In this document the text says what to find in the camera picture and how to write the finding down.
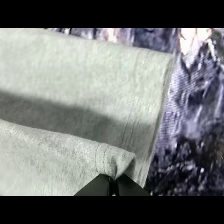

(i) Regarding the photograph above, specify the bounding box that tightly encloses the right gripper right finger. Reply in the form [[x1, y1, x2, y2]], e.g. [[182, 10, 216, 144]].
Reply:
[[115, 173, 152, 197]]

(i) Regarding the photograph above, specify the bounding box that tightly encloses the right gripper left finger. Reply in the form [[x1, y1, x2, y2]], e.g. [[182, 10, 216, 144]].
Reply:
[[74, 173, 114, 197]]

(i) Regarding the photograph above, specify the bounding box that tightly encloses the grey T-shirt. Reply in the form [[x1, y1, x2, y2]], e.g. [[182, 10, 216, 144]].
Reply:
[[0, 27, 177, 197]]

